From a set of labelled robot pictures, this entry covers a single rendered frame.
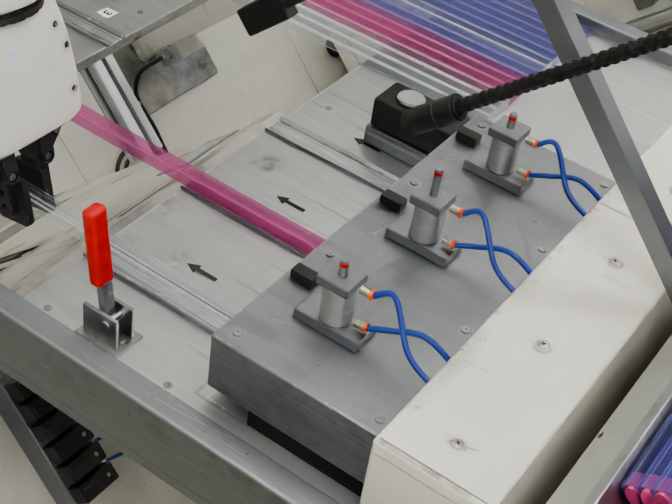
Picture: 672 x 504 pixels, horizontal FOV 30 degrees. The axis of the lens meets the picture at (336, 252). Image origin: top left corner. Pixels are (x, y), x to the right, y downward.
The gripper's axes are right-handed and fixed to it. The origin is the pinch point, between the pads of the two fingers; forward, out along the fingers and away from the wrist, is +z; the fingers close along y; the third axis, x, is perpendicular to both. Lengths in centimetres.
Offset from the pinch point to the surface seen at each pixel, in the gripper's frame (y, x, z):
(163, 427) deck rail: -9.9, -22.0, 5.1
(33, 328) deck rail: -9.7, -10.5, 2.2
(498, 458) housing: -4.2, -42.9, 1.1
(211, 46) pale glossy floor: 111, 78, 54
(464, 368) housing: 0.6, -37.8, 0.1
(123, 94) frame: 63, 53, 35
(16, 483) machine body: 2.7, 13.4, 41.0
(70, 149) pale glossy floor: 72, 77, 56
